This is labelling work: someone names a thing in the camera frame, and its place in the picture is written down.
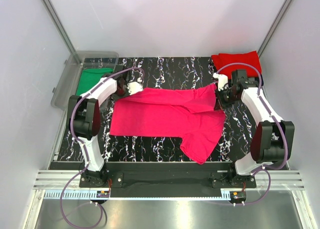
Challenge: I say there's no pink t shirt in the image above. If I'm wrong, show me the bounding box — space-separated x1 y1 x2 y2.
110 84 226 165

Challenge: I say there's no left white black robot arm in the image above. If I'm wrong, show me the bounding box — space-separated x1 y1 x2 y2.
66 69 129 187

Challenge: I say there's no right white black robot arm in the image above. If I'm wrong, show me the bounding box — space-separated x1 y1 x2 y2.
213 69 295 188

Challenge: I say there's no folded red t shirt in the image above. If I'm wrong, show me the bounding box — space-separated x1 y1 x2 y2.
211 51 262 79

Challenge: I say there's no folded black t shirt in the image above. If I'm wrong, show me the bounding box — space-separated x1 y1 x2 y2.
249 75 264 86

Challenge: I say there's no green t shirt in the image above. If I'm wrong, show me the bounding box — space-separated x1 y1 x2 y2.
75 68 113 96

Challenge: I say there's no black marbled table mat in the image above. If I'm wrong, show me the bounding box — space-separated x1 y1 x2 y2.
57 56 282 163

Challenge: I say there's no clear plastic bin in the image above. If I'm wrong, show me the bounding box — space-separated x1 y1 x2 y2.
51 51 119 111

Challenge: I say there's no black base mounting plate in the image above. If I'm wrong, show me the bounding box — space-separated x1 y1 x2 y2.
79 162 257 200

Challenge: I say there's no right orange connector board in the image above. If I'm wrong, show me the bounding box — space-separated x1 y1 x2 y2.
232 191 247 199

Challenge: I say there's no orange connector board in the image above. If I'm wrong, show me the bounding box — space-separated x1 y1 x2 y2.
97 190 110 198
232 191 247 199

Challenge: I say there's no left orange connector board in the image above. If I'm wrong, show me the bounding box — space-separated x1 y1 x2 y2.
97 190 110 198

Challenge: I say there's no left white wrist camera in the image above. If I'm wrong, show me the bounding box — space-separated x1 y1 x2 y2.
126 81 144 96

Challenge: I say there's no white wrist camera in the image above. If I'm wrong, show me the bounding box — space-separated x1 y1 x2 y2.
126 81 144 96
213 73 229 92

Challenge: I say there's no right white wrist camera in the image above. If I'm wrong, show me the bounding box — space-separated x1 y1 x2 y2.
213 73 229 92

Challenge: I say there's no white slotted cable duct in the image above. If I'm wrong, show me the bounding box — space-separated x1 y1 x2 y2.
44 190 109 200

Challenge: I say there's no aluminium frame rail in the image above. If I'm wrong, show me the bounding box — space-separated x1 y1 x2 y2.
33 170 79 189

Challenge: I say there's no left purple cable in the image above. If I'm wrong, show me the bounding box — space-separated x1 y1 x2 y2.
59 66 146 227

